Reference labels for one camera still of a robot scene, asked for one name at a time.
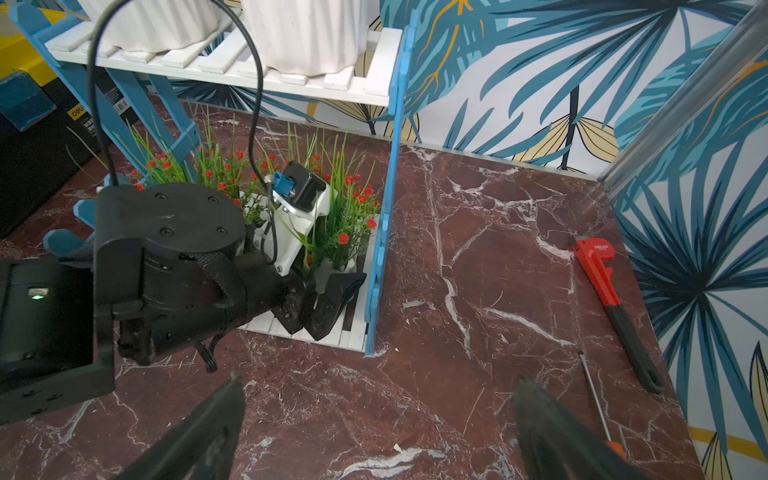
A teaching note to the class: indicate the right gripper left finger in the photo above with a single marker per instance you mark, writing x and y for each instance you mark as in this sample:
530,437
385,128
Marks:
203,446

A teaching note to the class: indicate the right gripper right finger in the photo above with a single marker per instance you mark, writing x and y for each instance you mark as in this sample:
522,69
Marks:
554,445

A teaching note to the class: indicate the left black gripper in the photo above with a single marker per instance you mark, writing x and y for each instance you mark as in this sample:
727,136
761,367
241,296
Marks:
194,301

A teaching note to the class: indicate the red flower pot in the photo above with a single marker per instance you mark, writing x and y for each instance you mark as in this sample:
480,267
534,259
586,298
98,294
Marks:
344,233
225,171

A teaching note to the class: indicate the pink flower pot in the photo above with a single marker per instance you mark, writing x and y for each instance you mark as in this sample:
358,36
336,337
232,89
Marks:
308,37
156,26

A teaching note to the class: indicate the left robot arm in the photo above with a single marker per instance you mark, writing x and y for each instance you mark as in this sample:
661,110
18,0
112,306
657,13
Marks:
60,318

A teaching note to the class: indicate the red pipe wrench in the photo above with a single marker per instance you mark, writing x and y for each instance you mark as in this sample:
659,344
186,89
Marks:
594,254

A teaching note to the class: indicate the yellow black toolbox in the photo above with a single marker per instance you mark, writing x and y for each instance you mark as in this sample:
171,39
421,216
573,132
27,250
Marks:
46,134

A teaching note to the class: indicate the orange handled screwdriver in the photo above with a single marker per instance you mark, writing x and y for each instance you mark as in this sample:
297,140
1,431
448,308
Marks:
615,446

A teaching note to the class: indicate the right corner metal post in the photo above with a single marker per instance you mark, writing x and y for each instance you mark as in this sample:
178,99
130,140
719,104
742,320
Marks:
729,60

